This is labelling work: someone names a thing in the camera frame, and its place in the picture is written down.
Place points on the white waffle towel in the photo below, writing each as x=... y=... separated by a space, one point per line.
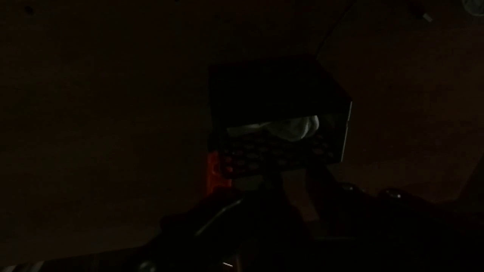
x=282 y=129

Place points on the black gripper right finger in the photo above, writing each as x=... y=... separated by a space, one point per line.
x=327 y=191

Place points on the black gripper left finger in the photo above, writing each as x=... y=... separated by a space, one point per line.
x=280 y=197

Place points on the black mesh box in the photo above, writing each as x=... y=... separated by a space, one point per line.
x=277 y=96

